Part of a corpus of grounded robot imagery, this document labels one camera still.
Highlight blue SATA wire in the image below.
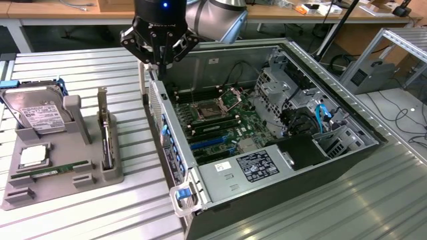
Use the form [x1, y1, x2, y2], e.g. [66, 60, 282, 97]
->
[312, 103, 333, 135]

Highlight open black PC case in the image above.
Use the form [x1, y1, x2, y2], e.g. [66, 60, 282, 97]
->
[136, 37, 389, 240]

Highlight silver CPU chip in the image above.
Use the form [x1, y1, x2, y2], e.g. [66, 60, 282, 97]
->
[18, 145, 47, 166]

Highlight green motherboard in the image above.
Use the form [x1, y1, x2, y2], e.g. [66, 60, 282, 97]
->
[168, 86, 277, 166]

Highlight black plastic shroud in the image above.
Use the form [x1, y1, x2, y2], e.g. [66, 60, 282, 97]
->
[265, 134, 333, 172]

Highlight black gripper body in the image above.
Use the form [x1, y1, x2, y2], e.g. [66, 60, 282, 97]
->
[132, 0, 188, 39]

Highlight socket locking lever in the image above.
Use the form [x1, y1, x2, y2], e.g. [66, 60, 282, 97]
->
[189, 84, 198, 109]

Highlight metal disk bay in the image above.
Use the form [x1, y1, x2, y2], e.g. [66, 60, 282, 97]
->
[310, 124, 380, 161]

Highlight grey box device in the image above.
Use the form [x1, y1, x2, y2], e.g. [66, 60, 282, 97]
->
[348, 60, 406, 95]

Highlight black desk device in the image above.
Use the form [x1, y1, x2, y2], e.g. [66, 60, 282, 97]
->
[390, 0, 413, 17]

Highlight thin black looped wire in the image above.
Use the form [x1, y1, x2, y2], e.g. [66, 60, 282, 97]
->
[222, 61, 260, 88]

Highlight white cardboard box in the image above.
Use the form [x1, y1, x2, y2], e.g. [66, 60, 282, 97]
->
[298, 2, 344, 15]

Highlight CPU socket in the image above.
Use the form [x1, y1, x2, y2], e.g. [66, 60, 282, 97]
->
[194, 101, 224, 121]

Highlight silver hard disk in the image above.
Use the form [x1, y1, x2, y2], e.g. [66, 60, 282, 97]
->
[0, 84, 75, 132]

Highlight aluminium profile frame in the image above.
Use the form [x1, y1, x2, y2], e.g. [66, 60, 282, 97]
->
[337, 26, 427, 88]

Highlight black floor cables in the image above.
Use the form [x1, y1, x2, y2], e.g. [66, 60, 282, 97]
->
[376, 91, 427, 151]

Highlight black wire bundle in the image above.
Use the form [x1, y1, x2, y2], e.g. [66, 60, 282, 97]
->
[278, 107, 321, 136]

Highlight coiled black cable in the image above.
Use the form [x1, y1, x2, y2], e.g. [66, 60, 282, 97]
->
[329, 53, 357, 76]

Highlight green RAM stick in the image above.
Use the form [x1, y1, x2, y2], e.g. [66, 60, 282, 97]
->
[9, 161, 87, 180]

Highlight grey power supply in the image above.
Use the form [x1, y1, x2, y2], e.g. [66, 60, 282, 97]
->
[196, 144, 296, 203]

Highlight blue expansion slot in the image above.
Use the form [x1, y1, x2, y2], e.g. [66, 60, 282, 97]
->
[188, 136, 229, 151]

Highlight small wooden box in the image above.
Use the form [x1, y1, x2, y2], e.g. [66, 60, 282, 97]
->
[97, 0, 134, 12]

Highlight flat white package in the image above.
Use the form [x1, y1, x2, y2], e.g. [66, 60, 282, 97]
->
[357, 3, 396, 18]

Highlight silver perforated drive cage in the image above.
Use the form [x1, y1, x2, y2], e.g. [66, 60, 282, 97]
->
[252, 66, 321, 133]

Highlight blue disk bracket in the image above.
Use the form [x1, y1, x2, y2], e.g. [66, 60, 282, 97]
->
[0, 77, 69, 105]

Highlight white cable on desk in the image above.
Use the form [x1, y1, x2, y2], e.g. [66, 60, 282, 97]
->
[58, 0, 97, 12]

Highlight metal socket cover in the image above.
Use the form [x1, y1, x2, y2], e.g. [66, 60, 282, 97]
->
[216, 87, 248, 111]

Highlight black tripod pole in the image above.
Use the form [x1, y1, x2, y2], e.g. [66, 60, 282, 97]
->
[314, 0, 361, 58]

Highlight graphics card with black cooler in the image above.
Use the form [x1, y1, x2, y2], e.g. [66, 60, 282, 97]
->
[94, 86, 116, 173]

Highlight black expansion slot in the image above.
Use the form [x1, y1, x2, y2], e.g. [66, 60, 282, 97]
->
[192, 148, 234, 161]

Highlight grey plastic parts rack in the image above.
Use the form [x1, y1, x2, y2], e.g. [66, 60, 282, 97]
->
[0, 93, 126, 211]

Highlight long wooden desk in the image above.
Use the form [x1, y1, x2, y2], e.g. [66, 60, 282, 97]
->
[0, 0, 422, 26]

